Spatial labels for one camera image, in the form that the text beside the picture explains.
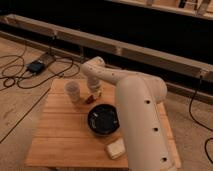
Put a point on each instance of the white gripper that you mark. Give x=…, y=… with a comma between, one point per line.
x=94, y=85

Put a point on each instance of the dark ceramic bowl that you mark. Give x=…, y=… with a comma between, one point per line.
x=102, y=119

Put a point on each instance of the white folded sponge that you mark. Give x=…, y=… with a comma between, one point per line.
x=116, y=148

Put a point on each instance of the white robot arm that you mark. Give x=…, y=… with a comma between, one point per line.
x=136, y=98

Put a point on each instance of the metal rail beam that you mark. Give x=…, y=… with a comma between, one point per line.
x=137, y=53

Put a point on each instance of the black power adapter box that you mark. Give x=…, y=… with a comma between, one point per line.
x=35, y=67

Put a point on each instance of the wooden table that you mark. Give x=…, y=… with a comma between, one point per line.
x=64, y=139

